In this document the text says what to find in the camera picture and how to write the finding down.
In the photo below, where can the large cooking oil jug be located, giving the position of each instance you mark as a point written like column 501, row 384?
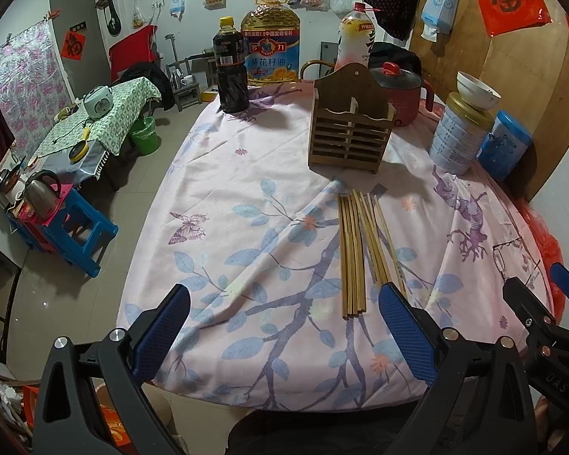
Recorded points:
column 272, row 41

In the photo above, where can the blue lidded canister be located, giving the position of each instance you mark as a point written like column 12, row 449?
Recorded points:
column 503, row 146

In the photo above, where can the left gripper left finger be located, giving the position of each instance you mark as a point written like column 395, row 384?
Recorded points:
column 68, row 418

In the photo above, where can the blue white hanging bag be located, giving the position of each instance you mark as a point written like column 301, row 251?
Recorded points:
column 438, row 18

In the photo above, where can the red plastic bag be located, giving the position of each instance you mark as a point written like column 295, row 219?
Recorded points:
column 547, row 214

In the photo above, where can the white ceramic bowl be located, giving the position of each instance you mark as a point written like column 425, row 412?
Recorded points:
column 476, row 93

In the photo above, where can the dark soy sauce bottle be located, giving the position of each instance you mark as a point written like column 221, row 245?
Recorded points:
column 230, row 57

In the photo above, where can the green cloth side table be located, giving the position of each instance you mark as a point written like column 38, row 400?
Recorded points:
column 107, row 135

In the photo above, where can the pink floral tablecloth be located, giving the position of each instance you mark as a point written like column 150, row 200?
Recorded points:
column 243, row 222

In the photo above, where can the white milk powder can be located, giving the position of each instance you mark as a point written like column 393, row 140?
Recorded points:
column 459, row 135

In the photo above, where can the white rice cooker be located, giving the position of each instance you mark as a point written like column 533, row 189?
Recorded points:
column 98, row 102

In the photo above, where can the blue plastic stool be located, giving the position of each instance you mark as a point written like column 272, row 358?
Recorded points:
column 74, row 231

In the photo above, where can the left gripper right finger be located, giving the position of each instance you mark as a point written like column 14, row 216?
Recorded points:
column 477, row 398

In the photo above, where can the steel electric kettle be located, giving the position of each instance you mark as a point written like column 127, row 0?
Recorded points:
column 42, row 193

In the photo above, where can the white pink plastic bottle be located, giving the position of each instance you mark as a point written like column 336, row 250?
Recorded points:
column 356, row 37

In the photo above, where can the red electric cooking pot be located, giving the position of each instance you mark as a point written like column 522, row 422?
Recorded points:
column 403, row 90

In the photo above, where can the brown wooden chopstick holder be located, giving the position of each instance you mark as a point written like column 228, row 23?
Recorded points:
column 351, row 120

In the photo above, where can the pink floral hanging curtain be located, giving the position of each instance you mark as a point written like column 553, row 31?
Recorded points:
column 32, row 87

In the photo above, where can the green plastic bucket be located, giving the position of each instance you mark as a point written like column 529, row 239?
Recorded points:
column 144, row 136

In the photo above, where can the wire frame eyeglasses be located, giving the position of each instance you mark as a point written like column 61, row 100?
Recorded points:
column 513, row 259

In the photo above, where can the yellow small frying pan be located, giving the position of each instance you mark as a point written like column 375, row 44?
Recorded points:
column 80, row 149

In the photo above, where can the grey door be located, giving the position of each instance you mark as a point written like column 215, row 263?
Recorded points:
column 81, row 16

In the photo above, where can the small red door poster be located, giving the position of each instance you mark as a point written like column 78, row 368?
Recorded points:
column 72, row 46

